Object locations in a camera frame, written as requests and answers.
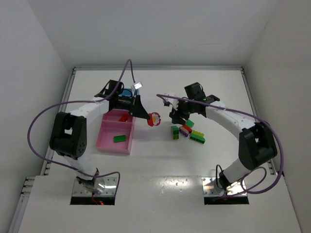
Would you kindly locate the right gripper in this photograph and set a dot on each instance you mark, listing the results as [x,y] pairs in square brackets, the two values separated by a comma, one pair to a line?
[177,111]

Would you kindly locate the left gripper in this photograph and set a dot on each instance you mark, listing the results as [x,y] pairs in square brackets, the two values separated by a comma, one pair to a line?
[133,106]

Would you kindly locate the yellow-green small lego brick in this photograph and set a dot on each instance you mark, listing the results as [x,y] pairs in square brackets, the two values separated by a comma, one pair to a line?
[175,132]

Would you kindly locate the red lego brick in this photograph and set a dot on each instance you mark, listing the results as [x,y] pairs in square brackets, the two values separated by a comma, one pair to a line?
[124,118]

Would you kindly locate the red flower lego piece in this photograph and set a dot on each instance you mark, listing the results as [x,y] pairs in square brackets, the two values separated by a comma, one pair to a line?
[154,119]

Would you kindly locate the green lego plate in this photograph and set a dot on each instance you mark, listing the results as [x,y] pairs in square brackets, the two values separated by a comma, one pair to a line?
[119,138]

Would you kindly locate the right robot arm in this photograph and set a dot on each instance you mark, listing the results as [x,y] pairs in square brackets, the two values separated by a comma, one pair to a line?
[256,141]

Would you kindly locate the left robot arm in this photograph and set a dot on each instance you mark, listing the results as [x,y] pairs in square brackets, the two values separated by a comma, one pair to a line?
[69,133]

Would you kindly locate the green lego brick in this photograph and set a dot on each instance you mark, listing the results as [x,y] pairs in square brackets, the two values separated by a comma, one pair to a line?
[190,123]

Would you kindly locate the red purple lego stack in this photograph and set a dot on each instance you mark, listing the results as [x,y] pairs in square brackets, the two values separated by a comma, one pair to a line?
[185,130]

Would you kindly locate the light blue bin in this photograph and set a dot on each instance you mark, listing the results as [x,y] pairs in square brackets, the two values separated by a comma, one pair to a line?
[129,92]

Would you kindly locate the lime green long lego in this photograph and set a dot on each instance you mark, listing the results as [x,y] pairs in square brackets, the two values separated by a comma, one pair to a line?
[197,136]

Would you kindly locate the small pink bin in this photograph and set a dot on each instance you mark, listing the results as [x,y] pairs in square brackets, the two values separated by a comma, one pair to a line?
[116,114]

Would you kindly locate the large pink bin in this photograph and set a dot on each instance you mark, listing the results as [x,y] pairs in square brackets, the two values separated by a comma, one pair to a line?
[108,130]

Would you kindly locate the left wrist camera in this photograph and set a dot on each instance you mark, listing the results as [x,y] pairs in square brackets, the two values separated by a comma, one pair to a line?
[135,87]

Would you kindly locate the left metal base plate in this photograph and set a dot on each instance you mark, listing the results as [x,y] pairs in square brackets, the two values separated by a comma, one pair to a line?
[98,187]

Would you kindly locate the metal base plate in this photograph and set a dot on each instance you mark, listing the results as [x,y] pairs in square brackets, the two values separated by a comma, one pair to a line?
[98,187]
[211,190]

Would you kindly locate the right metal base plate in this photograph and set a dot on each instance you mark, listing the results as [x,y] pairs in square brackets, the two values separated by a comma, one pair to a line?
[211,190]

